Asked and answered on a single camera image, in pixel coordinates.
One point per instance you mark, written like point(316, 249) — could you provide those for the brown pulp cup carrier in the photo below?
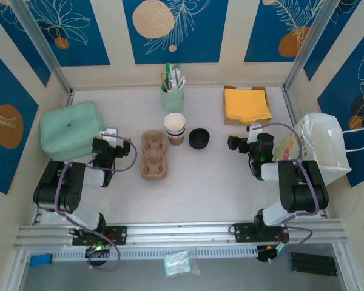
point(154, 169)

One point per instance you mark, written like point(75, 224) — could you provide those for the white printed paper bag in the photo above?
point(321, 136)

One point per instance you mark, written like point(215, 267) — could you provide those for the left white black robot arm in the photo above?
point(63, 182)

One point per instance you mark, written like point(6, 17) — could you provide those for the brown cardboard napkin tray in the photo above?
point(230, 122)

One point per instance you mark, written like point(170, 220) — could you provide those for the yellow paper napkin stack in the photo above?
point(245, 106)

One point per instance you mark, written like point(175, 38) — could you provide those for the stacked black cup lids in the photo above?
point(199, 138)

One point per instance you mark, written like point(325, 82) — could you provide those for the mint green zipper pouch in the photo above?
point(69, 127)

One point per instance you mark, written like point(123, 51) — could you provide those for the stacked brown paper cups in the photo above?
point(174, 124)

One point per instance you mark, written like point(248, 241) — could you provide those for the mint green holder cup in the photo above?
point(173, 103)

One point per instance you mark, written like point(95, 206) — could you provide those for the wooden stirrer stick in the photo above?
point(164, 82)

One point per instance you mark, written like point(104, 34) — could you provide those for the white paper-wrapped straw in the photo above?
point(173, 85)

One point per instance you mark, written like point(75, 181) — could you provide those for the wrapped straws and utensils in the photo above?
point(181, 83)

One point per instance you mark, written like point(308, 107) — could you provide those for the left small controller board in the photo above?
point(97, 250)

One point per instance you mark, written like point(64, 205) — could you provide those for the small controller board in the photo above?
point(97, 250)
point(267, 256)

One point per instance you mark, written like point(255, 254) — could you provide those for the right small controller board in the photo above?
point(267, 256)

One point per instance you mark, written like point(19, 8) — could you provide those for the clear bag of packets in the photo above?
point(177, 263)

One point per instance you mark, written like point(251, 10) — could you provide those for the small blue object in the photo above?
point(41, 260)

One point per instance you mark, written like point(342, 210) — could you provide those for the black ribbed block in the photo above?
point(312, 263)

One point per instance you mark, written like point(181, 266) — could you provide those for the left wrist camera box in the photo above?
point(109, 133)

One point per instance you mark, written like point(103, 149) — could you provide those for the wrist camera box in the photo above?
point(253, 128)
point(109, 133)

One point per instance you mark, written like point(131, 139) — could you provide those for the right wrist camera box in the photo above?
point(253, 128)

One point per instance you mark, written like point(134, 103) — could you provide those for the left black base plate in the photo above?
point(118, 235)

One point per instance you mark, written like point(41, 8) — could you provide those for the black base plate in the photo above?
point(118, 235)
point(242, 232)

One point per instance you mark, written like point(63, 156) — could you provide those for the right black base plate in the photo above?
point(242, 232)

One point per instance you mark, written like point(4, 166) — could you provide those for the aluminium mounting rail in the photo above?
point(182, 233)

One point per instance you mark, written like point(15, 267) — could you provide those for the right aluminium frame post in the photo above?
point(309, 45)

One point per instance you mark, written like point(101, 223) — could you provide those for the aluminium frame post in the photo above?
point(44, 45)
point(309, 45)

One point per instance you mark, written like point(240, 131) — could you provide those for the left aluminium frame post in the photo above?
point(44, 45)

